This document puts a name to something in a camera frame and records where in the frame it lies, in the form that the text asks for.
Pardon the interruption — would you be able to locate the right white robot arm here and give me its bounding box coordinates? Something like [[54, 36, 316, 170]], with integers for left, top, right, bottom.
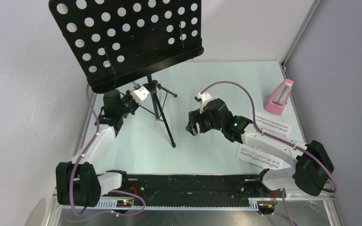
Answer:
[[186, 98, 334, 197]]

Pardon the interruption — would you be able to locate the black perforated music stand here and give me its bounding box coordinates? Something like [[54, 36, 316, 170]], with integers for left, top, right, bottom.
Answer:
[[48, 0, 205, 148]]

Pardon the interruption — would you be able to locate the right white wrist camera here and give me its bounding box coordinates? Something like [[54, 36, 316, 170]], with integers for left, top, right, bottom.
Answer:
[[195, 92, 213, 113]]

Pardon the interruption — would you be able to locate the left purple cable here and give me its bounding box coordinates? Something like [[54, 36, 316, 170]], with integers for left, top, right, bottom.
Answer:
[[69, 82, 100, 217]]

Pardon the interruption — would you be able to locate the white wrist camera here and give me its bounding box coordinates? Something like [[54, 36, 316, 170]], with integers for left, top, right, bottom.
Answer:
[[130, 81, 150, 105], [195, 92, 213, 113]]

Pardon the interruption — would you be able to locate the white sheet music page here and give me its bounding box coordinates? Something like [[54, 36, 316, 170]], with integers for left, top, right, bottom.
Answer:
[[236, 111, 292, 170]]

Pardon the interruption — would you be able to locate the pink metronome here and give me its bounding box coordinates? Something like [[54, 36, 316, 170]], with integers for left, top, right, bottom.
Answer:
[[264, 79, 294, 116]]

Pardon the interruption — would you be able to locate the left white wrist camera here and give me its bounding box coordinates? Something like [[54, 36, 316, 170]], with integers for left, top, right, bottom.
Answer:
[[130, 81, 150, 105]]

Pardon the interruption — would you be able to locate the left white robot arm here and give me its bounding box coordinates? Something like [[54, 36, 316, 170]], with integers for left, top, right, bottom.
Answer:
[[56, 87, 148, 207]]

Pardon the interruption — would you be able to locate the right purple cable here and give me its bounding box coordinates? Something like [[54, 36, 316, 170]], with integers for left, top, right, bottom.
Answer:
[[198, 81, 338, 193]]

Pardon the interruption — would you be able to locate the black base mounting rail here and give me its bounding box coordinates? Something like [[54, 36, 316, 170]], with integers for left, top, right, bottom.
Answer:
[[120, 174, 282, 209]]

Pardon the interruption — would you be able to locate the purple cable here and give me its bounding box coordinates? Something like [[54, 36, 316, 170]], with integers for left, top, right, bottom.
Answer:
[[198, 81, 338, 193], [69, 82, 100, 217]]

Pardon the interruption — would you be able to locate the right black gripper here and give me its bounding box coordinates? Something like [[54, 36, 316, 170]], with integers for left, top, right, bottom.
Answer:
[[185, 108, 223, 137]]

